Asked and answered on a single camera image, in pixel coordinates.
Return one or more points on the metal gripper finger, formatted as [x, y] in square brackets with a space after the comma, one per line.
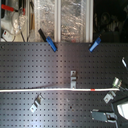
[124, 63]
[117, 82]

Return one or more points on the grey robot gripper body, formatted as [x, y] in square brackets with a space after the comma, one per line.
[120, 107]

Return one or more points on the right blue clamp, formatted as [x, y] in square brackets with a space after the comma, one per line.
[95, 44]

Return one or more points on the blue clamp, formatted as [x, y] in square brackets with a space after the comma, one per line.
[48, 40]
[95, 44]

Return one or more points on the clear plastic storage bin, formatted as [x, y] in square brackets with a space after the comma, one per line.
[64, 20]

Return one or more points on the left blue clamp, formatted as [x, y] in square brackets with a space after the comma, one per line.
[48, 40]

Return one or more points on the black perforated pegboard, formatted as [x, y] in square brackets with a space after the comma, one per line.
[31, 69]

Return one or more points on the right metal cable clip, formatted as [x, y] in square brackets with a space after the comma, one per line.
[109, 96]

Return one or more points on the metal cable clip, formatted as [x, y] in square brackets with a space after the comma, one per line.
[73, 76]
[109, 96]
[36, 103]

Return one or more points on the lower right metal bracket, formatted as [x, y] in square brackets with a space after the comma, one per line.
[104, 116]

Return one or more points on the centre metal cable clip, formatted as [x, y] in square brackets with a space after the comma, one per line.
[73, 76]

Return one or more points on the lower left metal cable clip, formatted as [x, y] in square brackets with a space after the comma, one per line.
[36, 103]

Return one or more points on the red handled tool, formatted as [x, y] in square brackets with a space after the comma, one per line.
[8, 8]

